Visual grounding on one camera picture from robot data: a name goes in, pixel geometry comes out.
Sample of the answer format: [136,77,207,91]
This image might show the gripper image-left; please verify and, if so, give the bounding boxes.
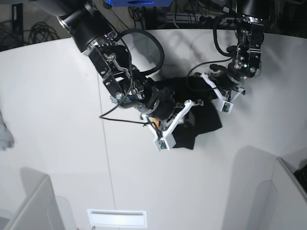
[142,87,176,121]

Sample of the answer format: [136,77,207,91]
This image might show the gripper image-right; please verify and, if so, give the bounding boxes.
[209,63,245,92]

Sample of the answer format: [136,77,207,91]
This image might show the black T-shirt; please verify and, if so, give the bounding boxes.
[156,76,222,150]

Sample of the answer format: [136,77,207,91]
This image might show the black robot arm image-left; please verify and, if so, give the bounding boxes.
[31,0,176,121]

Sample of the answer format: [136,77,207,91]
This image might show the blue box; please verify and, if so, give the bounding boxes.
[106,0,172,7]

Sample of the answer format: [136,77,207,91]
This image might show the black keyboard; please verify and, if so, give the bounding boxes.
[294,165,307,192]

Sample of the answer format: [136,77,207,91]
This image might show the white partition panel right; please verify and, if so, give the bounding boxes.
[269,158,307,230]

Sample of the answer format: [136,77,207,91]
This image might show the white partition panel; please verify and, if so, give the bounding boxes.
[0,175,65,230]
[269,158,307,230]

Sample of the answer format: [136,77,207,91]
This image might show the grey cloth at left edge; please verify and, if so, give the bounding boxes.
[0,114,14,150]

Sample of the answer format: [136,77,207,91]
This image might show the white partition panel left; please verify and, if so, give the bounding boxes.
[0,175,65,230]

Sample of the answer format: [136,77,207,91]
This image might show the coiled black cables left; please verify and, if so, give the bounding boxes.
[28,21,60,45]

